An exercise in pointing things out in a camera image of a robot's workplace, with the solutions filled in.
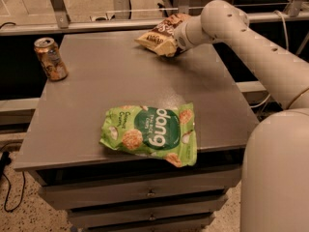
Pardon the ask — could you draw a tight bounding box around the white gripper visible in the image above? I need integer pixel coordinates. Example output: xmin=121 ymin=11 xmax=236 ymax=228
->
xmin=174 ymin=15 xmax=212 ymax=50

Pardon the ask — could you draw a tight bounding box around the brown sea salt chip bag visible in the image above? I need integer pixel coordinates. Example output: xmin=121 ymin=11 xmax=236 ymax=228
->
xmin=135 ymin=14 xmax=190 ymax=57

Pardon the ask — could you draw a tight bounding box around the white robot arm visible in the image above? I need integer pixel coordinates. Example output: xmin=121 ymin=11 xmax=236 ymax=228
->
xmin=174 ymin=0 xmax=309 ymax=232

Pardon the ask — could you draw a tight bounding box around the green rice chip bag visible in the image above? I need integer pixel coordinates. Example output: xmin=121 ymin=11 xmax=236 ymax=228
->
xmin=99 ymin=103 xmax=197 ymax=167

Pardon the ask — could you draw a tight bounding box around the orange soda can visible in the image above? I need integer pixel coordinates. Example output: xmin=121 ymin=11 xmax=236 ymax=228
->
xmin=34 ymin=37 xmax=69 ymax=81

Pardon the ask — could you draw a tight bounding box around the grey drawer cabinet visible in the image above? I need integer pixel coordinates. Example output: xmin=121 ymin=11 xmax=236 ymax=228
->
xmin=14 ymin=31 xmax=257 ymax=232

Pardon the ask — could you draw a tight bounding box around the white hanging cable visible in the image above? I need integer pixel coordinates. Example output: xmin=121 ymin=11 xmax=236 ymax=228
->
xmin=249 ymin=9 xmax=291 ymax=110

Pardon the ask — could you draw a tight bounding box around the grey metal rail frame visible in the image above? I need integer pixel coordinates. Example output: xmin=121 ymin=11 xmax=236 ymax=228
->
xmin=0 ymin=0 xmax=309 ymax=37

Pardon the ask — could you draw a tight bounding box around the black floor cable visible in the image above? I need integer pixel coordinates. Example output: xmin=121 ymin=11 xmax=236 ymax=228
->
xmin=0 ymin=142 xmax=27 ymax=213

